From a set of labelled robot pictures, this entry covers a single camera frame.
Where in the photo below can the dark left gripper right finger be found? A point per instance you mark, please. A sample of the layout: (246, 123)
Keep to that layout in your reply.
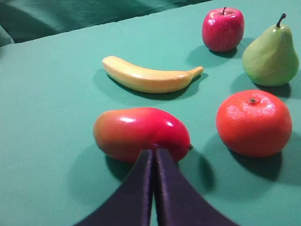
(177, 202)

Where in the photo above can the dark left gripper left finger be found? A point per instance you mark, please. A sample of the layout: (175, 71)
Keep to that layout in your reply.
(130, 204)

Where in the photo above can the red mango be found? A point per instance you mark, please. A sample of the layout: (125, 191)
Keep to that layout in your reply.
(123, 134)

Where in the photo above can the green backdrop cloth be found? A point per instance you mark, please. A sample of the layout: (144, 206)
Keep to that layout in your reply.
(24, 20)

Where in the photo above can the green pear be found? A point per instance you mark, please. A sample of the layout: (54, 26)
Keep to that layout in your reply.
(271, 59)

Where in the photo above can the orange tangerine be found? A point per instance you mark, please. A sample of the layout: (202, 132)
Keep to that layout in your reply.
(254, 123)

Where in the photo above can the red apple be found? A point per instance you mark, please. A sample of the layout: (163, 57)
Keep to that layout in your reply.
(223, 29)

